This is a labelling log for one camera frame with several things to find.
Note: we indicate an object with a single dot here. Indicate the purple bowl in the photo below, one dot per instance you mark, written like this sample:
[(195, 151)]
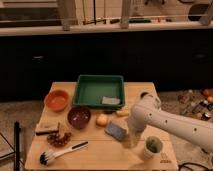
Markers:
[(79, 117)]

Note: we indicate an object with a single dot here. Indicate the orange bowl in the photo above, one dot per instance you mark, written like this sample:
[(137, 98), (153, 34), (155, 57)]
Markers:
[(56, 100)]

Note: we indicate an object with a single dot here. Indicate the blue sponge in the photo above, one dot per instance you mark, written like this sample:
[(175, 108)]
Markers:
[(115, 131)]

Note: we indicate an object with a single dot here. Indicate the yellow banana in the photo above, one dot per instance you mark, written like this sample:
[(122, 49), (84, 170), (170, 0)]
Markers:
[(123, 113)]

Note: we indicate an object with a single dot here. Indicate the red grape bunch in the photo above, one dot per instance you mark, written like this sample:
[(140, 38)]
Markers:
[(57, 141)]

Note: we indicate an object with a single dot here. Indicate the metal cup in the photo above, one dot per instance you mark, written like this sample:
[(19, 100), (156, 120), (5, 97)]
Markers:
[(143, 94)]

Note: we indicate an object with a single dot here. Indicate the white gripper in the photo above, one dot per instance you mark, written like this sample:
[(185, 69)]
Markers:
[(132, 139)]

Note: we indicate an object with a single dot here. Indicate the white mug green inside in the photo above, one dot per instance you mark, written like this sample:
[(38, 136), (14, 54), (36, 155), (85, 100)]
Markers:
[(153, 146)]

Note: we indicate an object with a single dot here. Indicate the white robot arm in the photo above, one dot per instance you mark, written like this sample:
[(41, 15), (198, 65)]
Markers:
[(147, 111)]

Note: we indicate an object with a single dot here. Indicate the black metal stand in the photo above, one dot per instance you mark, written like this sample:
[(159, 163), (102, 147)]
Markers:
[(15, 148)]

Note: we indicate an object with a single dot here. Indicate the yellow apple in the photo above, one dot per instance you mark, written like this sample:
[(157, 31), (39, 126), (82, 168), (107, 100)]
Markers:
[(102, 120)]

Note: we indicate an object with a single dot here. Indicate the green plastic tray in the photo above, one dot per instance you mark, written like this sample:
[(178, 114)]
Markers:
[(90, 89)]

